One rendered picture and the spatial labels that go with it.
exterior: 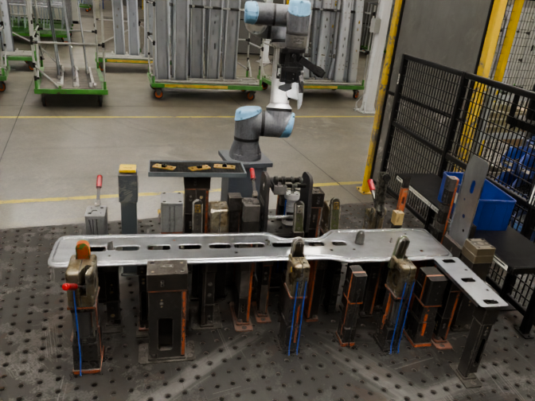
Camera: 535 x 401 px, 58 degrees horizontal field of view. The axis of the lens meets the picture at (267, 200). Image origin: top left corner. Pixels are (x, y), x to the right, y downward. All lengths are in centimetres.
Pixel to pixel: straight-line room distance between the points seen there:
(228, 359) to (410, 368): 61
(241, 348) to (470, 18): 301
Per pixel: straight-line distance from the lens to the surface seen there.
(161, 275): 145
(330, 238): 178
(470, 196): 189
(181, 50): 851
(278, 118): 214
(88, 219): 174
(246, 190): 220
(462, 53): 398
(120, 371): 163
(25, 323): 188
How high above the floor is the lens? 181
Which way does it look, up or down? 24 degrees down
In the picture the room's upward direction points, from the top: 5 degrees clockwise
